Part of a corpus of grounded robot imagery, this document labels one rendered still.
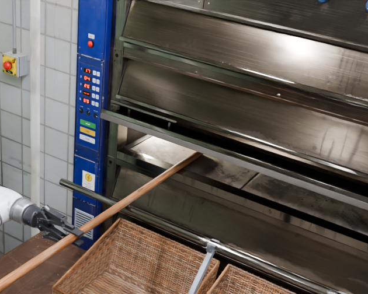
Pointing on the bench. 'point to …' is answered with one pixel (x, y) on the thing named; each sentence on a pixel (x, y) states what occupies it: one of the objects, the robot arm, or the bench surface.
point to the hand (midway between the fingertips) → (73, 235)
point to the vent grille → (81, 217)
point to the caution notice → (88, 180)
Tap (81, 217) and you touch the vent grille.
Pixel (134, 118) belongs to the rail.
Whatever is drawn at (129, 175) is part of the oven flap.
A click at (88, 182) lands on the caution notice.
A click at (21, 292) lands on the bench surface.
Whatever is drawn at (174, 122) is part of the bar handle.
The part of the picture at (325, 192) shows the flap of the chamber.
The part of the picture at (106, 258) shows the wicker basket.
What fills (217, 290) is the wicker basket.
